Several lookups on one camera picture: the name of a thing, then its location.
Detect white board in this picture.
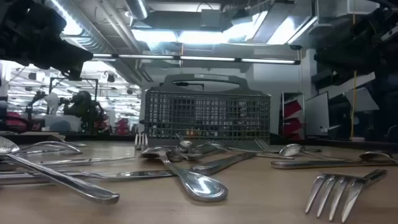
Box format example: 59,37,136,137
304,91,330,137

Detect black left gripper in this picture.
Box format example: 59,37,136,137
0,0,94,82

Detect shelf with red bins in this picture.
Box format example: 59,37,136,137
281,91,305,141

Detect silver fork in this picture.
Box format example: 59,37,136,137
304,169,389,223
134,131,149,151
14,141,83,156
254,138,323,154

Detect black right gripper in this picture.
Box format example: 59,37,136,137
313,6,398,86

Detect grey tilted panel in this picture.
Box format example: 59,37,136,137
344,86,381,113

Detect red storage bins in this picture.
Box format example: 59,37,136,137
115,117,131,136

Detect long ceiling light bar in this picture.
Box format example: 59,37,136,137
92,53,301,65

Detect silver utensil handle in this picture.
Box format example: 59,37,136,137
0,169,177,187

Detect silver knife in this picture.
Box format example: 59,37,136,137
270,159,398,170
190,152,256,175
186,146,224,162
0,156,135,171

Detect grey plastic cutlery basket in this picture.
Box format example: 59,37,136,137
139,73,272,147

